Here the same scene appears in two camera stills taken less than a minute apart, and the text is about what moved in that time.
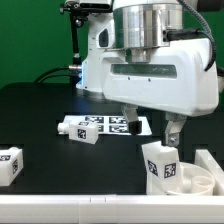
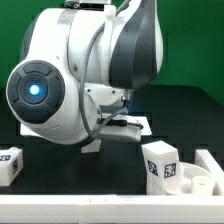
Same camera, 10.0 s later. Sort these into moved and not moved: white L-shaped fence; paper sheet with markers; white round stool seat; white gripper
Moved: paper sheet with markers; white gripper
Not moved: white round stool seat; white L-shaped fence
